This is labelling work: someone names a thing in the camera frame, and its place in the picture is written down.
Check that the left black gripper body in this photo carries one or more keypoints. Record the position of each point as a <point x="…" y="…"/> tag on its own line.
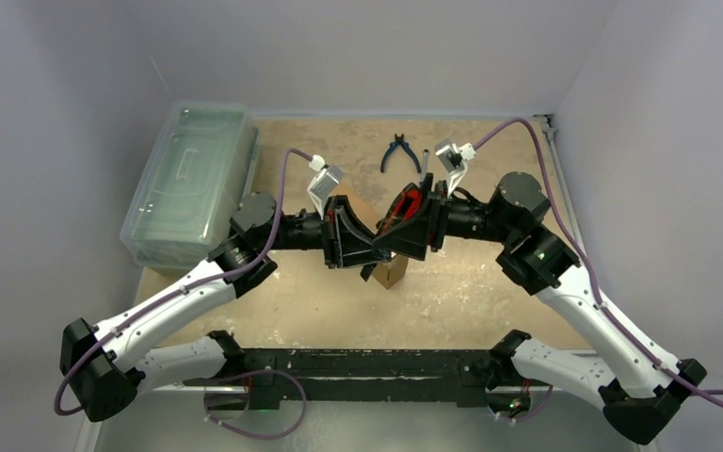
<point x="329" y="233"/>

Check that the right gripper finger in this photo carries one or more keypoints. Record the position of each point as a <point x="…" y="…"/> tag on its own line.
<point x="411" y="193"/>
<point x="408" y="237"/>

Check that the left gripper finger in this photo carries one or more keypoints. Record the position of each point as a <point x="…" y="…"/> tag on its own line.
<point x="356" y="254"/>
<point x="359" y="224"/>

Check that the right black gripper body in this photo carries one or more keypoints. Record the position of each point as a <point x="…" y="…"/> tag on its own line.
<point x="436" y="217"/>

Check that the red black utility knife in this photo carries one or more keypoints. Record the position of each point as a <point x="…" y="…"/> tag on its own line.
<point x="396" y="213"/>

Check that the brown cardboard express box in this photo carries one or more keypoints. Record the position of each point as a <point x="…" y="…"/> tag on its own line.
<point x="386" y="274"/>

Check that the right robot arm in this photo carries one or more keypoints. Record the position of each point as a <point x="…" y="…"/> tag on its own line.
<point x="636" y="384"/>

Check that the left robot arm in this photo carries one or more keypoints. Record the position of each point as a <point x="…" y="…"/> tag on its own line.
<point x="109" y="364"/>

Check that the small silver wrench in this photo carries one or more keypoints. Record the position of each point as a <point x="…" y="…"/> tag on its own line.
<point x="424" y="164"/>

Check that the clear plastic storage bin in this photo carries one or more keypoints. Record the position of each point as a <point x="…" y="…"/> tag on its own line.
<point x="194" y="178"/>

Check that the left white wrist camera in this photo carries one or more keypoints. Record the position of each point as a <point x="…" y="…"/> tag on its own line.
<point x="327" y="178"/>

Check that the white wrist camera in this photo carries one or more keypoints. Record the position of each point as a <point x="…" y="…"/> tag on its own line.
<point x="327" y="178"/>
<point x="455" y="159"/>

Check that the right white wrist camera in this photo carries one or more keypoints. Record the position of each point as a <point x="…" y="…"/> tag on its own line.
<point x="455" y="159"/>

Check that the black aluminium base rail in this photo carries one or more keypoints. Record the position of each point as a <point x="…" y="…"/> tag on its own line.
<point x="466" y="378"/>

